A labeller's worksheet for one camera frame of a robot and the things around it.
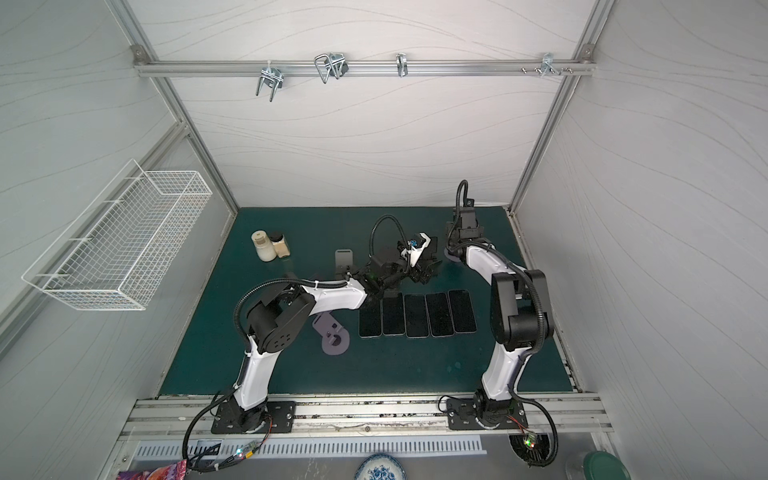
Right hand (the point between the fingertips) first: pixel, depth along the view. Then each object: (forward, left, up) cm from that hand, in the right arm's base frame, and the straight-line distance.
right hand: (470, 221), depth 97 cm
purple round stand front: (-38, +40, -9) cm, 56 cm away
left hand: (-13, +12, +2) cm, 18 cm away
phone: (-28, +17, -14) cm, 35 cm away
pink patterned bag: (-69, +71, -10) cm, 100 cm away
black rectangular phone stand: (-19, +14, +10) cm, 25 cm away
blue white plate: (-65, +25, -12) cm, 71 cm away
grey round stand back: (-13, +41, -6) cm, 44 cm away
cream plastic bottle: (-9, +69, -8) cm, 70 cm away
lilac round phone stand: (-5, +5, -13) cm, 15 cm away
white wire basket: (-34, +88, +20) cm, 96 cm away
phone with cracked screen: (-28, +10, -14) cm, 33 cm away
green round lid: (-62, -21, -5) cm, 66 cm away
